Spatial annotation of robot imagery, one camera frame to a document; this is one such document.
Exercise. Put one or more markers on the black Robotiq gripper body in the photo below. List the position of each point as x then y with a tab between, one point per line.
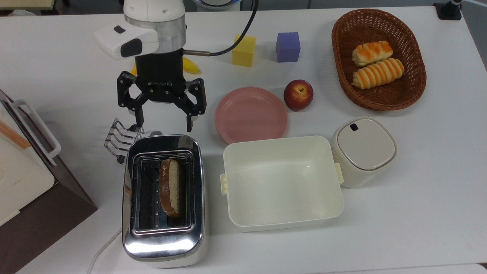
159	76

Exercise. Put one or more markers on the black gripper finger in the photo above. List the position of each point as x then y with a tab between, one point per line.
127	93
196	99

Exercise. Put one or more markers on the brown bread slice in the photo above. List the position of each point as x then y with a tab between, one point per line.
172	188

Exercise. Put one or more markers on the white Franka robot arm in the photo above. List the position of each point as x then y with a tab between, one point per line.
152	15

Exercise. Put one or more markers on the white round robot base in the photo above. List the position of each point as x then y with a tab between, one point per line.
217	3

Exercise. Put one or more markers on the pink plate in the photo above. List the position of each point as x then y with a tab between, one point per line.
251	116

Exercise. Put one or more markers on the short orange glazed bread roll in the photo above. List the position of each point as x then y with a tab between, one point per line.
372	53

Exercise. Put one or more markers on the long striped bread roll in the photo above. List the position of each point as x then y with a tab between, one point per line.
378	74

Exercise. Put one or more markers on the yellow banana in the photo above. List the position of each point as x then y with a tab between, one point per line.
190	66

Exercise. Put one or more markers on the metal toast rack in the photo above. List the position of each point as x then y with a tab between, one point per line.
120	139

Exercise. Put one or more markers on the yellow foam cube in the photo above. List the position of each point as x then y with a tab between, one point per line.
243	51

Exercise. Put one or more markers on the red apple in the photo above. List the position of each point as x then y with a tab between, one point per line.
298	95

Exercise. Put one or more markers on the purple foam cube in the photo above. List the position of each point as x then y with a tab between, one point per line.
288	47

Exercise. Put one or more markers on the cream plastic open box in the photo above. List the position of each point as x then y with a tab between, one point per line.
281	182

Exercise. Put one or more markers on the beige wooden desk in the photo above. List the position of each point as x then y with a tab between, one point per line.
23	3

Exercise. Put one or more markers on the chrome cream toaster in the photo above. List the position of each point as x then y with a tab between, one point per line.
163	243

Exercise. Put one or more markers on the brown wicker basket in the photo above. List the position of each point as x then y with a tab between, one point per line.
342	76

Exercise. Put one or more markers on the cream canister with lid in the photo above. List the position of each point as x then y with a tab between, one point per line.
363	150

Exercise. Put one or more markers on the black camera stand base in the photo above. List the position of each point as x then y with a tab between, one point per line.
449	11

